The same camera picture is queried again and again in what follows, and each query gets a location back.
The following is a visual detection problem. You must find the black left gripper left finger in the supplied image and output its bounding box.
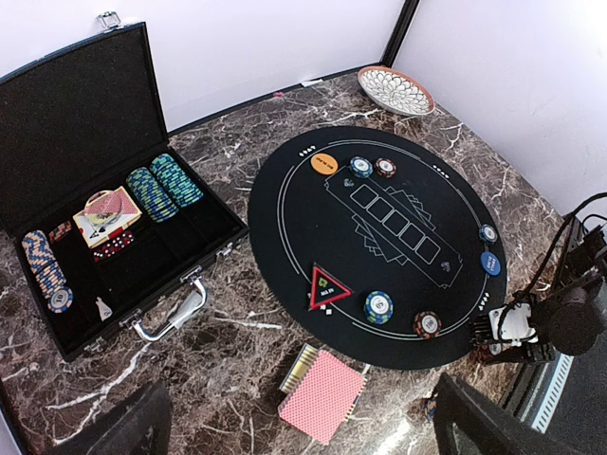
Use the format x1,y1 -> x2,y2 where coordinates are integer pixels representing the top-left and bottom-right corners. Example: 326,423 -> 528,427
47,382 -> 172,454

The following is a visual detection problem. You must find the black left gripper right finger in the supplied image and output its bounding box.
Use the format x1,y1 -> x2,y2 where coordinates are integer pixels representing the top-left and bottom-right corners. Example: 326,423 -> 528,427
432,373 -> 579,454

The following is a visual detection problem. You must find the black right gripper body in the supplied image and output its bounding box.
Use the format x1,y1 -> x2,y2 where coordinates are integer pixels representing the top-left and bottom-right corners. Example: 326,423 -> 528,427
487,227 -> 607,364

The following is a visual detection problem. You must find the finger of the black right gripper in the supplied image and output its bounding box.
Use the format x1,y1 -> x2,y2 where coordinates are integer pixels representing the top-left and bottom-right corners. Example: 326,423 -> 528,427
483,343 -> 555,364
469,310 -> 510,344

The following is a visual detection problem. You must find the blue round blind button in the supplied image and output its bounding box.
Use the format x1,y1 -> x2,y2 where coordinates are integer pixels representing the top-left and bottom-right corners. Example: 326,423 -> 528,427
480,251 -> 502,277

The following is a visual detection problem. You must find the red card deck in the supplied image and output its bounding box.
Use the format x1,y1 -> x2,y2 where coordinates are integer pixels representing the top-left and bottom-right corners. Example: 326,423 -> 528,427
73,186 -> 141,249
278,351 -> 366,446

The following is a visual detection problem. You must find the orange round blind button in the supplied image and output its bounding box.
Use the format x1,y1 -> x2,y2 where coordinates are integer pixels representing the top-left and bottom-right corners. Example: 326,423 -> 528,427
310,153 -> 339,175

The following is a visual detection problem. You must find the brown poker chip stack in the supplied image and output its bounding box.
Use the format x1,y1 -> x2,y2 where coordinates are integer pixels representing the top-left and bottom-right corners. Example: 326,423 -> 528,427
474,343 -> 503,365

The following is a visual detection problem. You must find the blue chip stack on table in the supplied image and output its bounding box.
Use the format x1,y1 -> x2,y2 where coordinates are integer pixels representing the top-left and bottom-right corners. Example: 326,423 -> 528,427
424,397 -> 437,422

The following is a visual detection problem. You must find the small silver case key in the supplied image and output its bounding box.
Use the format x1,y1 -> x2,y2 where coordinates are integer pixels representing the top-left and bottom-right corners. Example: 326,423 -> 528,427
95,297 -> 113,321

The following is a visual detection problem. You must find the round black poker mat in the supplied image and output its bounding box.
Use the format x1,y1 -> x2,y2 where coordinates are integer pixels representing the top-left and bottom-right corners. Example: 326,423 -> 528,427
248,126 -> 507,371

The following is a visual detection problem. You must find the red triangular all-in marker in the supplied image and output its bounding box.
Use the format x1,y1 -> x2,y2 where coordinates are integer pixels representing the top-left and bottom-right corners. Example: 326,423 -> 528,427
308,264 -> 353,310

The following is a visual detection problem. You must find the blue and tan chip row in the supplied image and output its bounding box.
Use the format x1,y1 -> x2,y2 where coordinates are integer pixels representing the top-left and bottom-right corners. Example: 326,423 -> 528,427
22,230 -> 74,314

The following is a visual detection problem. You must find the gold card box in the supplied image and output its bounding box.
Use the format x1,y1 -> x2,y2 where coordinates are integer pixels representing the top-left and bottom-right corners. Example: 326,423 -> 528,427
279,343 -> 319,394

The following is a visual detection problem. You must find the red dice row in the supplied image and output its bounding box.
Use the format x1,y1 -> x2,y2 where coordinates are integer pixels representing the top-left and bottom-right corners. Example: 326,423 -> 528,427
92,230 -> 134,263

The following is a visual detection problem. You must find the red card deck in case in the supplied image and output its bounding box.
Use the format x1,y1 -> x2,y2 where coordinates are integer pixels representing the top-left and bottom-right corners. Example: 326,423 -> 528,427
73,186 -> 141,249

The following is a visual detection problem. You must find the black poker chip case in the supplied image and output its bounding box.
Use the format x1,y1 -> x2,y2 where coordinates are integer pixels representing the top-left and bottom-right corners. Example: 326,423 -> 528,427
1,22 -> 248,361

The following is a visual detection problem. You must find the orange and black chip row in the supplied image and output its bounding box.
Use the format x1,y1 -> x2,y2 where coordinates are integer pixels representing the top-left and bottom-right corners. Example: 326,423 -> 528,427
48,221 -> 72,244

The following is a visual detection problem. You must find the clear round dealer button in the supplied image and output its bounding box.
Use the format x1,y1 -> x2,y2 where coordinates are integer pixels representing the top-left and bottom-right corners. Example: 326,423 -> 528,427
83,191 -> 122,227

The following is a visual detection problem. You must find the green and blue chip row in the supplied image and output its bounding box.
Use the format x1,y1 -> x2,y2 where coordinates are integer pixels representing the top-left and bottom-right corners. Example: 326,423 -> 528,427
126,167 -> 179,223

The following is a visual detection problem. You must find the teal and blue chip row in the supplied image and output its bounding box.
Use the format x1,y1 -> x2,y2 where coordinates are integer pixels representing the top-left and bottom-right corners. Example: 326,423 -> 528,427
150,154 -> 204,208

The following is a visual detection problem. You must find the white slotted cable duct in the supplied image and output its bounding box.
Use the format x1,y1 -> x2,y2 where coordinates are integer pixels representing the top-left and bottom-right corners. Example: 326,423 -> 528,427
518,354 -> 575,433

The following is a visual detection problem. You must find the black right frame post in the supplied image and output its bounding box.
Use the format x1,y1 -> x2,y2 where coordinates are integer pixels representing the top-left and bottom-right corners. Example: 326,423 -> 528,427
379,0 -> 420,67

